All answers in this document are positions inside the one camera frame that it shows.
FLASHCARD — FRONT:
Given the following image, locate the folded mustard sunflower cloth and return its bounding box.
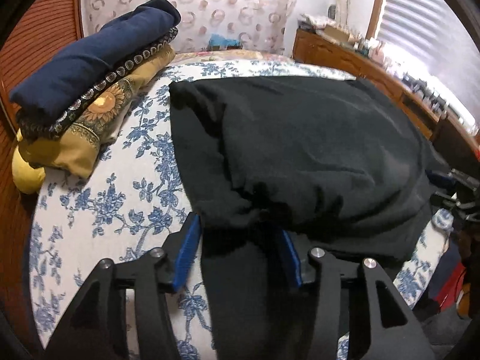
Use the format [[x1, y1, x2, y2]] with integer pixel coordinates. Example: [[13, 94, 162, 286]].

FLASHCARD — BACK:
[[11, 45, 175, 194]]

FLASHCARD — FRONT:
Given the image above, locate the folded black patterned garment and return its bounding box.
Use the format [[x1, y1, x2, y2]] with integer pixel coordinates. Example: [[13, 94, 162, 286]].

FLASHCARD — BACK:
[[16, 27, 178, 141]]

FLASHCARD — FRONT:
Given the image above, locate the pink floral cream blanket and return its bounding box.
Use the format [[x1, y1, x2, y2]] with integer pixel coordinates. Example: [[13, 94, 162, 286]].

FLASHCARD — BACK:
[[171, 49, 294, 66]]

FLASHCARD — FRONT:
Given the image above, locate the zebra window blind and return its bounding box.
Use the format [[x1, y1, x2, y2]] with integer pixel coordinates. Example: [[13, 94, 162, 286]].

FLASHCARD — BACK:
[[377, 0, 479, 125]]

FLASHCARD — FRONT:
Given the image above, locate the folded navy blue garment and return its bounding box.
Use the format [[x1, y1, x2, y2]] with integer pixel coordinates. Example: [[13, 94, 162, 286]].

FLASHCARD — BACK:
[[10, 0, 181, 123]]

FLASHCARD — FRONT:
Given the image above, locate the black printed t-shirt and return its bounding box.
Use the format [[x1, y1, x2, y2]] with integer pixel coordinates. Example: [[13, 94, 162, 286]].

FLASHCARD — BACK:
[[169, 76, 448, 359]]

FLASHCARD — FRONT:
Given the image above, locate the blue floral white sheet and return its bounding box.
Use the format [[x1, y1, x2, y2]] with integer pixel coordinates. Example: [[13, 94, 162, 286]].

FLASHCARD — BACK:
[[29, 59, 448, 359]]

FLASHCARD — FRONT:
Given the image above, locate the red-brown louvered wardrobe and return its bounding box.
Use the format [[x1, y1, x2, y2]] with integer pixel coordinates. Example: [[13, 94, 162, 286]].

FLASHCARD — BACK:
[[1, 0, 83, 352]]

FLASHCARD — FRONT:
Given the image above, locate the cardboard box on cabinet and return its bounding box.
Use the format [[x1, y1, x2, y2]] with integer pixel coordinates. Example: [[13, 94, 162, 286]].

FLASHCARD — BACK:
[[324, 25, 361, 43]]

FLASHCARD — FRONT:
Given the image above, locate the floral fabric pile on cabinet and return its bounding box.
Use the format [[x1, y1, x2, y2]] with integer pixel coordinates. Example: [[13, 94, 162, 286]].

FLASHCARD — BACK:
[[298, 13, 337, 31]]

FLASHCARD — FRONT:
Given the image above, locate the small box with blue cloth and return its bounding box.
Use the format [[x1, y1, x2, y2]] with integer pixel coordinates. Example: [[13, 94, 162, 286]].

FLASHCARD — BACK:
[[207, 34, 242, 51]]

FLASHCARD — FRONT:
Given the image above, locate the wooden sideboard cabinet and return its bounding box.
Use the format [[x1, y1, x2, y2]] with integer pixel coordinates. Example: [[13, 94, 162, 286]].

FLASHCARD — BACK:
[[292, 28, 479, 158]]

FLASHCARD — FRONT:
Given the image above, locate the pink circle patterned curtain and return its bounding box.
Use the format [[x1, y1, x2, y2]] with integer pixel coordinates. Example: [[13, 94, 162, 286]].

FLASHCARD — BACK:
[[80, 0, 296, 54]]

